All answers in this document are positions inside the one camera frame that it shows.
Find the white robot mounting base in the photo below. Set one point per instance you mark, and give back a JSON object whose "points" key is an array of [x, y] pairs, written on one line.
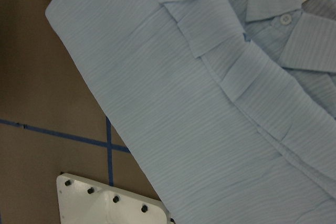
{"points": [[83, 200]]}

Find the light blue button-up shirt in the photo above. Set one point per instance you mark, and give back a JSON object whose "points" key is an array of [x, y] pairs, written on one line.
{"points": [[228, 106]]}

